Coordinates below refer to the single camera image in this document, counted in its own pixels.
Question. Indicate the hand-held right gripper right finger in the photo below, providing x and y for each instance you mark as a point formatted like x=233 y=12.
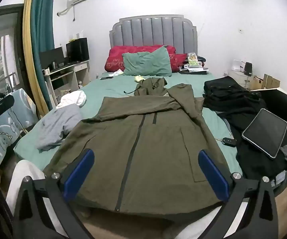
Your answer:
x=213 y=174

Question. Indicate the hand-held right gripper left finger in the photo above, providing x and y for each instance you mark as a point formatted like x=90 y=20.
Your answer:
x=80 y=174

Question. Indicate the olive green hooded jacket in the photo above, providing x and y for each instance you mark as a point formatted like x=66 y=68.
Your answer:
x=146 y=149

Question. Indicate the pile of black clothes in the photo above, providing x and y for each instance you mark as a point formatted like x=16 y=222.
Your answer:
x=233 y=97

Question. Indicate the light blue printed cloth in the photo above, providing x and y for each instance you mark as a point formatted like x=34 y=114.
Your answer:
x=9 y=129

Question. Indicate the small black device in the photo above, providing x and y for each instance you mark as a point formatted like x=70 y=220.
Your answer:
x=228 y=141

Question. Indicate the grey shirt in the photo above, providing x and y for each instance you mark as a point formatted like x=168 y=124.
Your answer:
x=58 y=127

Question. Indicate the white cloth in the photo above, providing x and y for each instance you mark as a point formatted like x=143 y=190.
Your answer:
x=26 y=169

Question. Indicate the grey tablet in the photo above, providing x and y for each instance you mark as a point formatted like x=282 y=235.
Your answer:
x=265 y=132

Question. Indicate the yellow curtain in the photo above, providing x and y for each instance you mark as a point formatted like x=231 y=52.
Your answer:
x=29 y=42

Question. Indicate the white garment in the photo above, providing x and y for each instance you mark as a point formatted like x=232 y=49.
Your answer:
x=72 y=99

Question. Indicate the black computer monitor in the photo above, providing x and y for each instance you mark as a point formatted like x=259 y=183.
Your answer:
x=51 y=56

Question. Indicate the white desk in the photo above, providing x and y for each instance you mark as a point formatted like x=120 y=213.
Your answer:
x=66 y=73

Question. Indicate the bed with green sheet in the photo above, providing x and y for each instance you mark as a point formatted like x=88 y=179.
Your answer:
x=96 y=89

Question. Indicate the teal curtain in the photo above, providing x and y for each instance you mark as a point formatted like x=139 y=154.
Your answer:
x=42 y=29

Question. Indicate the black board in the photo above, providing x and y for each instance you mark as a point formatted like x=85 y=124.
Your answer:
x=283 y=107

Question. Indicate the white nightstand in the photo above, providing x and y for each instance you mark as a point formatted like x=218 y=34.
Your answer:
x=240 y=79

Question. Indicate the black computer tower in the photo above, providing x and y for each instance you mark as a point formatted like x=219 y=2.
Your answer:
x=77 y=49

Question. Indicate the black phone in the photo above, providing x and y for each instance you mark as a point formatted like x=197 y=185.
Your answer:
x=106 y=77

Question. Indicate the white papers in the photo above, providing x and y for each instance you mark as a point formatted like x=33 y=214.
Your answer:
x=116 y=73

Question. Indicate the cardboard box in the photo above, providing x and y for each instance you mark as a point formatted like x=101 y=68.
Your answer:
x=268 y=82

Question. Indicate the black speaker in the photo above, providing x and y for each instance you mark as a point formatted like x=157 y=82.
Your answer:
x=248 y=69

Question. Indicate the white box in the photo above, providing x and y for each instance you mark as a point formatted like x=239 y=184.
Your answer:
x=237 y=65

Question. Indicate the yellow-green packet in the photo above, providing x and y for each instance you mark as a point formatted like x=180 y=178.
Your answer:
x=139 y=78

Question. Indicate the stack of books and packets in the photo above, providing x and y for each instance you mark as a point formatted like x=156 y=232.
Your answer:
x=193 y=63

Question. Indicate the small red pillow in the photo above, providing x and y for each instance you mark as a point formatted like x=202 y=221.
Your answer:
x=179 y=62

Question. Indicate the large red pillow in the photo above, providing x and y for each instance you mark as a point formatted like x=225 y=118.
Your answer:
x=116 y=58

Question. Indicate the green pillow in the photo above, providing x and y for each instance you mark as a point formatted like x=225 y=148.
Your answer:
x=147 y=63

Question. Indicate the grey padded headboard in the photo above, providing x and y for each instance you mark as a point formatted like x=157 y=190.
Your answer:
x=156 y=32

